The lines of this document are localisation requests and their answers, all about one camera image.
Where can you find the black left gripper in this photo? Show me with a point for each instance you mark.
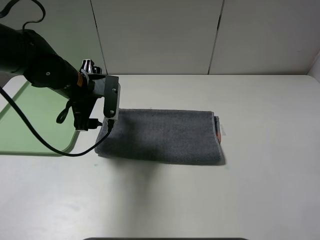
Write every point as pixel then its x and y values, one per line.
pixel 83 90

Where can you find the grey towel with orange pattern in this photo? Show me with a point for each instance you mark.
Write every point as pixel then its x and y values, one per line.
pixel 183 137

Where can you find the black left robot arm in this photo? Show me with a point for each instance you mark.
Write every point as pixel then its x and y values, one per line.
pixel 26 53

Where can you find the green plastic tray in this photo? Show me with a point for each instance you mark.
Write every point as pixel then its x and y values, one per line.
pixel 41 106

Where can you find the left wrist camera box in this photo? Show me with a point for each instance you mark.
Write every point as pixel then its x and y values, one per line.
pixel 112 90

